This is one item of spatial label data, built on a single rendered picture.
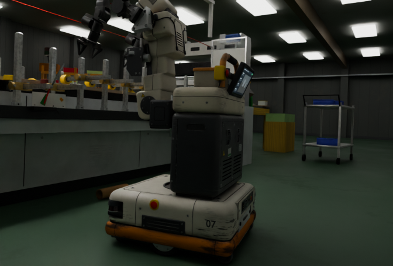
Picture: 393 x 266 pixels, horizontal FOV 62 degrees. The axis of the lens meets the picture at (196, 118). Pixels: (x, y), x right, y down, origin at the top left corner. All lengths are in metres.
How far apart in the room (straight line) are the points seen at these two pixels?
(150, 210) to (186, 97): 0.57
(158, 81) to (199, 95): 0.35
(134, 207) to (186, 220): 0.28
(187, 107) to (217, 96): 0.16
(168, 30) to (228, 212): 0.98
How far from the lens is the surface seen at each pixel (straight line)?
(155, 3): 1.92
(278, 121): 7.11
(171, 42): 1.85
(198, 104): 1.53
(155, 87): 1.81
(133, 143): 3.44
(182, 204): 1.57
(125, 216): 1.73
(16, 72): 2.39
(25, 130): 2.44
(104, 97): 2.84
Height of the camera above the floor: 0.67
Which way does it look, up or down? level
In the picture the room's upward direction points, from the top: 2 degrees clockwise
